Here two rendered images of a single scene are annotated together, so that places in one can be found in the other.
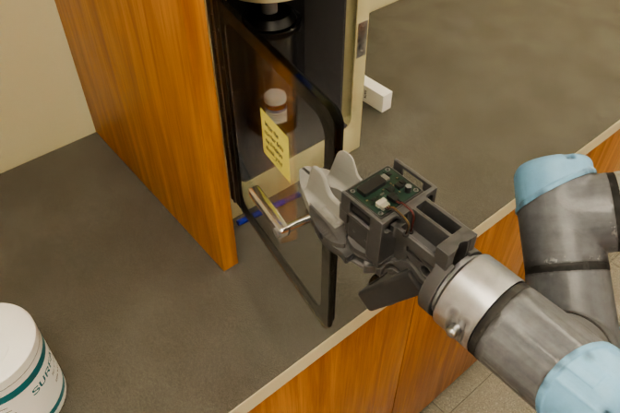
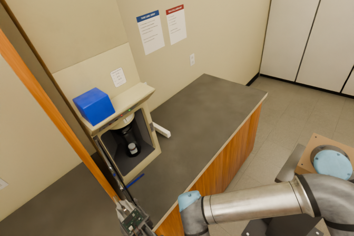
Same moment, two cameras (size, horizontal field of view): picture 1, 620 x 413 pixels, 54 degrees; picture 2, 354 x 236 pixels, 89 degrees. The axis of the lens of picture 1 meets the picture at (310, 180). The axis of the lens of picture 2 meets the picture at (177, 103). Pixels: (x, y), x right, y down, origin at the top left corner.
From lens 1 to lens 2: 35 cm
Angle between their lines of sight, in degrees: 7
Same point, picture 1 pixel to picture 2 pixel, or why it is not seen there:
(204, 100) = (95, 172)
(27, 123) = (59, 165)
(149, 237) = (97, 199)
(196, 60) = (88, 164)
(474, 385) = not seen: hidden behind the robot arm
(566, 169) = (188, 200)
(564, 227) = (189, 221)
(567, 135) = (223, 136)
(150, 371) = not seen: outside the picture
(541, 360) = not seen: outside the picture
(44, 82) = (62, 153)
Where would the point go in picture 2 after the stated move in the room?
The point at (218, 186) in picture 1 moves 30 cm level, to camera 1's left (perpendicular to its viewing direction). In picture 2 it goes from (108, 189) to (47, 202)
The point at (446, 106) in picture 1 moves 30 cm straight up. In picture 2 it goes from (187, 132) to (182, 100)
